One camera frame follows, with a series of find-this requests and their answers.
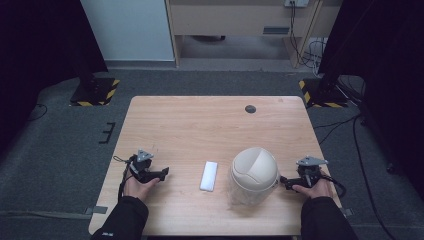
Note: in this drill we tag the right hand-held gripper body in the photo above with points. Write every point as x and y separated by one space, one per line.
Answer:
310 170

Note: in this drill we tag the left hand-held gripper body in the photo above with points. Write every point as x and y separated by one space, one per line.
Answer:
141 163

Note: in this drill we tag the person's left hand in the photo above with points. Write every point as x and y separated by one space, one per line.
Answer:
140 188

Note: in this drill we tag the person's right hand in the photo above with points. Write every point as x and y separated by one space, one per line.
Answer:
316 190

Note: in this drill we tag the beige lidded trash can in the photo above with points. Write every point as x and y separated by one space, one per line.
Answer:
254 173

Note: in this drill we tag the white tissue packet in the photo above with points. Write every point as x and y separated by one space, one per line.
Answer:
209 176

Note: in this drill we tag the black yellow-striped stand base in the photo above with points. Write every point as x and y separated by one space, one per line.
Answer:
95 91
321 95

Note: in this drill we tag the black curtain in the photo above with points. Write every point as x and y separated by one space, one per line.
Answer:
40 50
383 66

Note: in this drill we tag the grey power strip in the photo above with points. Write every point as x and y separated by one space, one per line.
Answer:
296 2

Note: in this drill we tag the grey table foot bracket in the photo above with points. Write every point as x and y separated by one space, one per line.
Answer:
346 212
96 210

